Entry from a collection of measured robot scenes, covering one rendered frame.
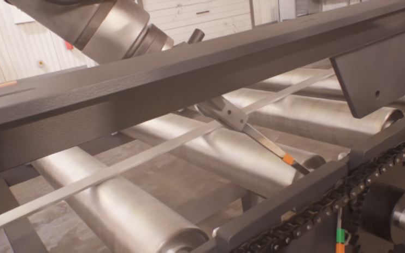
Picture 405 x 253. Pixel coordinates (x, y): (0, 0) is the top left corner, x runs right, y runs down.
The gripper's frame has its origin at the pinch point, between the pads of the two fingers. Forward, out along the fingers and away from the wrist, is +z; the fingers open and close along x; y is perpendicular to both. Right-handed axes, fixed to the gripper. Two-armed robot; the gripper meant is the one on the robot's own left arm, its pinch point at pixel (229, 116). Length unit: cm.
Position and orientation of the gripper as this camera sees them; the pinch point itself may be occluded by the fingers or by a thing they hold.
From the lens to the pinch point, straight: 53.2
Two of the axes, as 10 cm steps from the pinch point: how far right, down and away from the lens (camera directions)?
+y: 5.0, -8.5, 1.9
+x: -4.2, -0.4, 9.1
